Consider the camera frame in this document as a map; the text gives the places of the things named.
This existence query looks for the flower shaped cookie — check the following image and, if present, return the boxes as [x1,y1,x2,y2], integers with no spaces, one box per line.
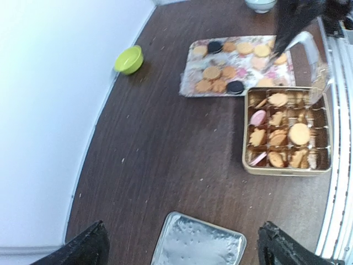
[249,128,267,147]

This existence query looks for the pale ceramic bowl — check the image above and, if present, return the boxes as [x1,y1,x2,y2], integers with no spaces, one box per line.
[245,0,277,14]

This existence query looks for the gold cookie tin box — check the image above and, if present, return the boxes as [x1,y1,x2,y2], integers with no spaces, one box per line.
[242,87,333,177]

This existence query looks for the green plastic bowl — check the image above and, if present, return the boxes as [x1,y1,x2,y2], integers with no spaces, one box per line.
[114,45,144,75]

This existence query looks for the steel kitchen tongs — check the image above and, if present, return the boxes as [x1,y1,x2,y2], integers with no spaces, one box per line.
[263,31,334,105]

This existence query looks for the front aluminium rail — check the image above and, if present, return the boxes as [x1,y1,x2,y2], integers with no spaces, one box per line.
[315,19,352,264]

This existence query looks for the pink round cookie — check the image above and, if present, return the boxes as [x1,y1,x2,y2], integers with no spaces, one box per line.
[250,110,266,126]
[249,152,267,166]

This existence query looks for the floral cookie tray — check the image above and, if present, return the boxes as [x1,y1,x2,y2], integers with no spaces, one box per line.
[179,35,296,97]

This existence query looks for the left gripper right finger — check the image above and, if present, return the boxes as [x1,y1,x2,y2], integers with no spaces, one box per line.
[258,221,331,264]

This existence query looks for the black sandwich cookie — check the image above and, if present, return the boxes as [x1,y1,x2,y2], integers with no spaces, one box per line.
[207,41,223,54]
[226,81,244,95]

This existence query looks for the silver tin lid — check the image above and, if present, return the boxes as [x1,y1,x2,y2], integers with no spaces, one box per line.
[151,211,247,264]

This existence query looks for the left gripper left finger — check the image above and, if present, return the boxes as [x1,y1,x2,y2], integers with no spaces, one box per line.
[33,221,110,265]

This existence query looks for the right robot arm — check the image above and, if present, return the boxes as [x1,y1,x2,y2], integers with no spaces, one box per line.
[272,1,352,58]

